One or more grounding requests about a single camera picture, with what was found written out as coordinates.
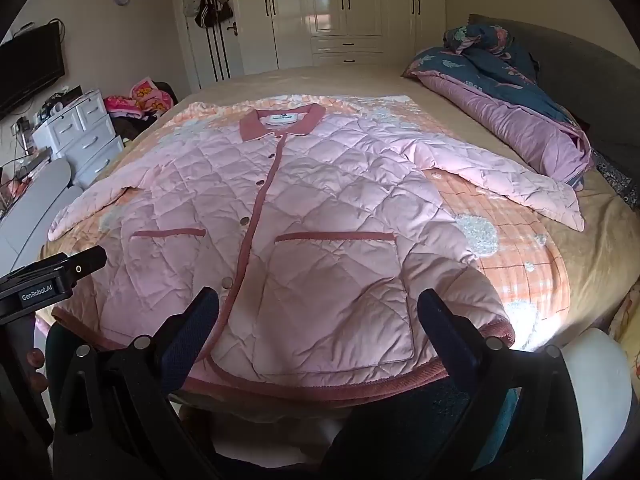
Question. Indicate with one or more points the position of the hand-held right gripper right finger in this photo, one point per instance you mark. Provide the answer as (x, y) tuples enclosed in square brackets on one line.
[(450, 340)]

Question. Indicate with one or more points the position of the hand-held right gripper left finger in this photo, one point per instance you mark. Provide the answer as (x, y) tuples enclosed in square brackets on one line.
[(192, 340)]

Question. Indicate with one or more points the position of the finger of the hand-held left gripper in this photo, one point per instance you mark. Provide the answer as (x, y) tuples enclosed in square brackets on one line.
[(82, 265)]

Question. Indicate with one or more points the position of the pink quilted jacket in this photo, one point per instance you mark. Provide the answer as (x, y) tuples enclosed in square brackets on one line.
[(325, 210)]

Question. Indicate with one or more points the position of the dark clothes pile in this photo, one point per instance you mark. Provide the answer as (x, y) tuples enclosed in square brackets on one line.
[(127, 127)]

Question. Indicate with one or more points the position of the person's left hand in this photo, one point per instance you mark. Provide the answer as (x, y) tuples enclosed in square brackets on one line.
[(37, 370)]

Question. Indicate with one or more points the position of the grey oval board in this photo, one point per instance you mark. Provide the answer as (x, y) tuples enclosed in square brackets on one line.
[(35, 230), (45, 180)]

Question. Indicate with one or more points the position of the orange plaid blanket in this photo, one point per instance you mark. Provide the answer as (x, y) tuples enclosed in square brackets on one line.
[(510, 260)]

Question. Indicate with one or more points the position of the white drawer unit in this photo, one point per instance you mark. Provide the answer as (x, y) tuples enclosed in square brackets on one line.
[(85, 135)]

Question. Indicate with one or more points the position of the white rounded object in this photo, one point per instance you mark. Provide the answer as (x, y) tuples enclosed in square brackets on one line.
[(600, 410)]

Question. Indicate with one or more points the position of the yellow patterned cloth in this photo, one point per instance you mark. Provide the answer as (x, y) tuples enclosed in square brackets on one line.
[(627, 330)]

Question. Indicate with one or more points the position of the pink printed cloth pile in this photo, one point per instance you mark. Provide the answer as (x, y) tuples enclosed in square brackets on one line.
[(142, 97)]

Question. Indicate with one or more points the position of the black television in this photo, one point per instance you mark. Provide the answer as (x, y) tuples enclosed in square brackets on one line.
[(27, 70)]

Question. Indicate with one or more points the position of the blue and purple duvet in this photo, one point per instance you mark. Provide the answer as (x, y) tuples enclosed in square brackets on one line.
[(525, 125)]

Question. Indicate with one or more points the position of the dark patterned pillow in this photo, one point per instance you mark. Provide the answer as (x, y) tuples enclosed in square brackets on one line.
[(617, 175)]

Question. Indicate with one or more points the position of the white door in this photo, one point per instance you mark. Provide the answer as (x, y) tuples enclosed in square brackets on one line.
[(235, 60)]

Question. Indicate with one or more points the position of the bed with beige sheet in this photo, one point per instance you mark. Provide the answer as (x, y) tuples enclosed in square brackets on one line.
[(350, 80)]

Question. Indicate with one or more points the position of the white hanging bag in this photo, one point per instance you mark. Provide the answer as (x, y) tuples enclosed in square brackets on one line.
[(191, 5)]

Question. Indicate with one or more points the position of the black hanging bag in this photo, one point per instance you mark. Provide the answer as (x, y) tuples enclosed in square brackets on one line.
[(215, 10)]

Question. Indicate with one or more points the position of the grey headboard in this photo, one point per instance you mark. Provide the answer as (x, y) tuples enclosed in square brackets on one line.
[(590, 70)]

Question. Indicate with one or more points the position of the white wardrobe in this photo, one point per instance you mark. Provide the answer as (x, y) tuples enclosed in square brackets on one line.
[(325, 0)]

